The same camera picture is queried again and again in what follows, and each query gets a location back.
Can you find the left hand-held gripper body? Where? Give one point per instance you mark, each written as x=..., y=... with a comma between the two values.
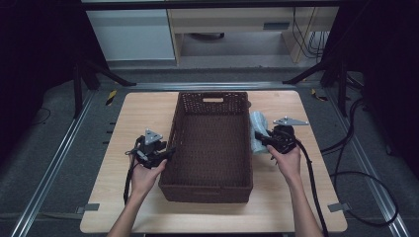
x=148, y=151

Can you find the yellow black tape strip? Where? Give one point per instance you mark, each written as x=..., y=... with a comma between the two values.
x=111, y=97
x=318, y=96

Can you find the dark curtain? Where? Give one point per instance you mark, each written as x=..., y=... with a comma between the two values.
x=388, y=65
x=33, y=65

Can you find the person's right hand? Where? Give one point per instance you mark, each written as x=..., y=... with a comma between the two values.
x=290, y=164

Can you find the black metal stand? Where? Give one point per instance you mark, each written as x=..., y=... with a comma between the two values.
x=342, y=89
x=77, y=92

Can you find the person's left hand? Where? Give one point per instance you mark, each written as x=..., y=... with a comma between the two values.
x=145, y=179

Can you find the white cabinet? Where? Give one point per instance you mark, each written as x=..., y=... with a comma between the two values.
x=131, y=33

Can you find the light blue striped cloth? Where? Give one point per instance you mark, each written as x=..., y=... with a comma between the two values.
x=258, y=123

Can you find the grey round table grommet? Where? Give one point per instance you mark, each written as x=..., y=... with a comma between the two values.
x=249, y=104

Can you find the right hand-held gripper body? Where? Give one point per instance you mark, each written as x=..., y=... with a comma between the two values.
x=283, y=140

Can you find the aluminium floor rail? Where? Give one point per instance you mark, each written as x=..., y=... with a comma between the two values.
x=52, y=164
x=151, y=86
x=369, y=158

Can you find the grey table bracket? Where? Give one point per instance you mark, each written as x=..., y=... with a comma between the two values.
x=339, y=207
x=89, y=207

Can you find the brown woven basket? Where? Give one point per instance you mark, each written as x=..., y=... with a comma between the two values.
x=210, y=151

